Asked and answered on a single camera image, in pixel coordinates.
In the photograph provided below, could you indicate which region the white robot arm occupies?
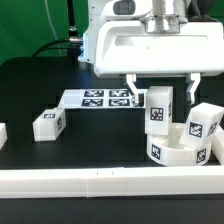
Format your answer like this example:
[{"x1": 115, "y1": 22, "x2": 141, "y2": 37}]
[{"x1": 79, "y1": 0, "x2": 224, "y2": 106}]

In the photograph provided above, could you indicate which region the white round stool seat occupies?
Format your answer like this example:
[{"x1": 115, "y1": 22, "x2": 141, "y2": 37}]
[{"x1": 147, "y1": 123, "x2": 211, "y2": 167}]

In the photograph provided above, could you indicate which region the black cable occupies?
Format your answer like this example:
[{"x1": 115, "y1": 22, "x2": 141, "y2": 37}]
[{"x1": 31, "y1": 0, "x2": 84, "y2": 58}]

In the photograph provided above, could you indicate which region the white U-shaped fence frame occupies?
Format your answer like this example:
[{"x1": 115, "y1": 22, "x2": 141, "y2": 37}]
[{"x1": 0, "y1": 122, "x2": 224, "y2": 200}]

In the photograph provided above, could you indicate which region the white marker tag sheet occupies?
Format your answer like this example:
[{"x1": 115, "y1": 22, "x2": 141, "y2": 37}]
[{"x1": 57, "y1": 88, "x2": 149, "y2": 111}]

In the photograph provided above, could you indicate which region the white thin cable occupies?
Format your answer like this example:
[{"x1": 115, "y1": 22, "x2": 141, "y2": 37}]
[{"x1": 43, "y1": 0, "x2": 64, "y2": 57}]

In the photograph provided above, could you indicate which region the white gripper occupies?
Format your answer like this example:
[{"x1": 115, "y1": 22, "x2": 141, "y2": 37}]
[{"x1": 94, "y1": 0, "x2": 224, "y2": 107}]

